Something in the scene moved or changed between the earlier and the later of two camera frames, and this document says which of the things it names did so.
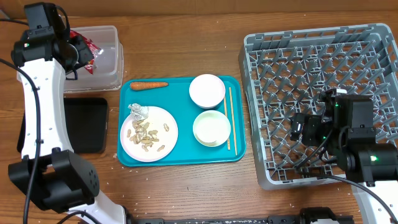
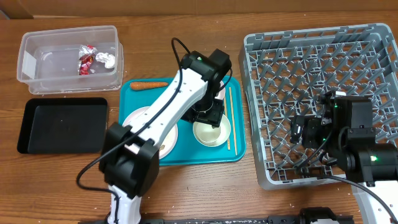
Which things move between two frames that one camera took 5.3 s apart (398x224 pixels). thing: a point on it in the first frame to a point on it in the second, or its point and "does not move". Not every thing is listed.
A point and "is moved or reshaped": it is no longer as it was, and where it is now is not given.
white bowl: [211, 128] does not move
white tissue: [138, 112] to [107, 59]
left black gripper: [86, 55] to [214, 116]
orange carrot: [137, 86] does not move
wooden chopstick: [233, 120] does not move
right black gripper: [311, 126] does not move
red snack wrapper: [96, 51] is moved or reshaped
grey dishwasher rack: [287, 73] does not move
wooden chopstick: [226, 111] does not move
